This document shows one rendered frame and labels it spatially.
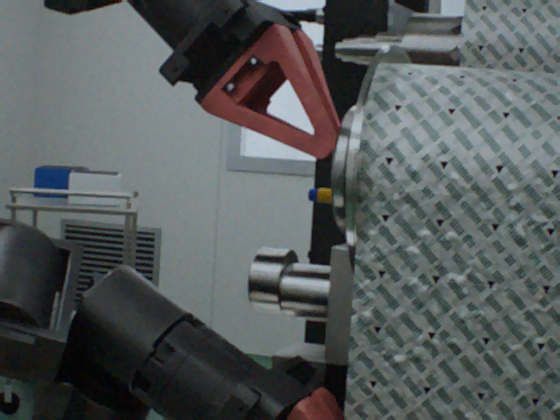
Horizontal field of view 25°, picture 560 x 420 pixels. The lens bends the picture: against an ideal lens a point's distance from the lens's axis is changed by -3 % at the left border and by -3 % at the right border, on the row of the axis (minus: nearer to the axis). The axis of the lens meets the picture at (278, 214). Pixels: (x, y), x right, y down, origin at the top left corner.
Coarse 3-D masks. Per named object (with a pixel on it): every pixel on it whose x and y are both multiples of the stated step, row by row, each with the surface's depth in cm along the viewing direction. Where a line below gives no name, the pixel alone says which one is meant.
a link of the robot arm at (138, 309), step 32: (96, 288) 70; (128, 288) 70; (96, 320) 69; (128, 320) 69; (160, 320) 69; (192, 320) 72; (64, 352) 73; (96, 352) 70; (128, 352) 69; (160, 352) 69; (96, 384) 72; (128, 384) 69
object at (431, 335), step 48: (384, 288) 66; (432, 288) 65; (480, 288) 64; (384, 336) 66; (432, 336) 65; (480, 336) 65; (528, 336) 64; (384, 384) 66; (432, 384) 66; (480, 384) 65; (528, 384) 64
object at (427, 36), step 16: (416, 16) 95; (432, 16) 95; (448, 16) 95; (416, 32) 94; (432, 32) 94; (448, 32) 93; (416, 48) 94; (432, 48) 93; (448, 48) 93; (416, 64) 94; (432, 64) 93; (448, 64) 93
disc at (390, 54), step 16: (384, 48) 70; (400, 48) 72; (384, 64) 69; (368, 80) 67; (368, 96) 67; (368, 112) 67; (352, 128) 66; (352, 144) 66; (352, 160) 65; (352, 176) 65; (352, 192) 66; (352, 208) 66; (352, 224) 66; (352, 240) 66; (352, 256) 67
